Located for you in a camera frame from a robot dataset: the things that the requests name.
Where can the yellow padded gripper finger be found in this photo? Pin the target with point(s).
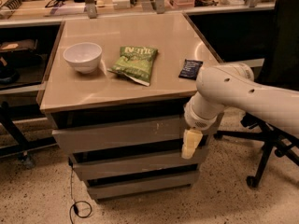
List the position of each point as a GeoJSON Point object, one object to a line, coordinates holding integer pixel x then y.
{"type": "Point", "coordinates": [191, 140]}

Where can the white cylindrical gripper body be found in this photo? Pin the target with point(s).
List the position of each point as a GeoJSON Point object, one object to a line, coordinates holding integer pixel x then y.
{"type": "Point", "coordinates": [198, 120]}

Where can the grey top drawer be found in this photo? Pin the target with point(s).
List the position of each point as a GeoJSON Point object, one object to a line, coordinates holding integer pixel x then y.
{"type": "Point", "coordinates": [120, 134]}

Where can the grey drawer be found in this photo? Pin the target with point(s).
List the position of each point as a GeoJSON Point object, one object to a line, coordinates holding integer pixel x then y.
{"type": "Point", "coordinates": [136, 187]}
{"type": "Point", "coordinates": [120, 134]}
{"type": "Point", "coordinates": [139, 164]}

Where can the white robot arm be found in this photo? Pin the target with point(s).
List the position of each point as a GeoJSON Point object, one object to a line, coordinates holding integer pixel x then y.
{"type": "Point", "coordinates": [233, 84]}

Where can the grey drawer cabinet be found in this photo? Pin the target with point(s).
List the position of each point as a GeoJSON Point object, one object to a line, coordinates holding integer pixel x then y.
{"type": "Point", "coordinates": [72, 99]}

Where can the grey bottom drawer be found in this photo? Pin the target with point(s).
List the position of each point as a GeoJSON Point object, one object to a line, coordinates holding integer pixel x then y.
{"type": "Point", "coordinates": [136, 187]}

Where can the grey middle drawer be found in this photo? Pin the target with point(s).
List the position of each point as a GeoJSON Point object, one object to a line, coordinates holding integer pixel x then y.
{"type": "Point", "coordinates": [139, 164]}

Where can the dark blue snack packet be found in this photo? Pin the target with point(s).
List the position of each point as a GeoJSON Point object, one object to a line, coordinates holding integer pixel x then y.
{"type": "Point", "coordinates": [190, 69]}

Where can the green chip bag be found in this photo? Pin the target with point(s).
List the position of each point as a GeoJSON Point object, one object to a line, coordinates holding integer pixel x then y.
{"type": "Point", "coordinates": [135, 63]}

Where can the black office chair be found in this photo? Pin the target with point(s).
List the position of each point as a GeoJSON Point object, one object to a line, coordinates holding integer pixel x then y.
{"type": "Point", "coordinates": [281, 69]}

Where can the white ceramic bowl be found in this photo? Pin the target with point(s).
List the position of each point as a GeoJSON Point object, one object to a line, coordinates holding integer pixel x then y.
{"type": "Point", "coordinates": [83, 57]}

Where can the long background workbench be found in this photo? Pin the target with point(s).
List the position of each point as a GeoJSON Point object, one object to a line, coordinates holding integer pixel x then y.
{"type": "Point", "coordinates": [54, 11]}

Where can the black table leg frame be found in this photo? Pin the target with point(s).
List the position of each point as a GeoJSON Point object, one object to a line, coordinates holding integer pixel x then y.
{"type": "Point", "coordinates": [23, 146]}

